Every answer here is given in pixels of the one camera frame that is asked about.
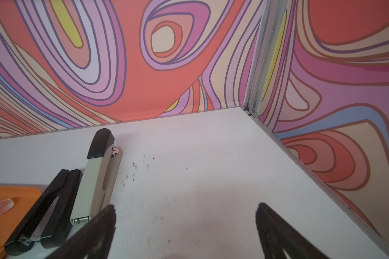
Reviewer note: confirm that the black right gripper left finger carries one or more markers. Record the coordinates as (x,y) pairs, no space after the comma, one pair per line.
(93,241)

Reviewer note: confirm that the beige and black stapler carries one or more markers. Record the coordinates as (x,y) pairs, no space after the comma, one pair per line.
(98,179)

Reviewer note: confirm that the orange tray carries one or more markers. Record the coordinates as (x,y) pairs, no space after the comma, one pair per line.
(23,198)

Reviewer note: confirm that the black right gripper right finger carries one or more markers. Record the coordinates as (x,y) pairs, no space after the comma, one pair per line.
(279,240)

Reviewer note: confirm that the aluminium frame corner post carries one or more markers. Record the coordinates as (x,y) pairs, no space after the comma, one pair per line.
(271,27)

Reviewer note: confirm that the lollipop candies on tray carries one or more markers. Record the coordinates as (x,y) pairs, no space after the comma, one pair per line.
(0,207)

